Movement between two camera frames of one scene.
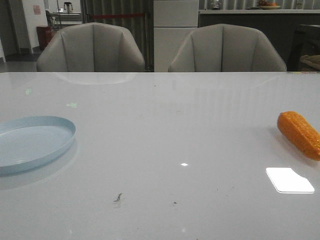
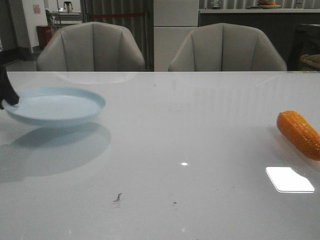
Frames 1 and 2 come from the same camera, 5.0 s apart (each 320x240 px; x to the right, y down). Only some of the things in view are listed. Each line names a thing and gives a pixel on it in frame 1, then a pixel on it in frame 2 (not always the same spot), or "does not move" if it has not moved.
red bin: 45,33 does not move
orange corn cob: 301,132 does not move
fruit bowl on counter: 263,4 does not move
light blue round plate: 28,142 → 56,105
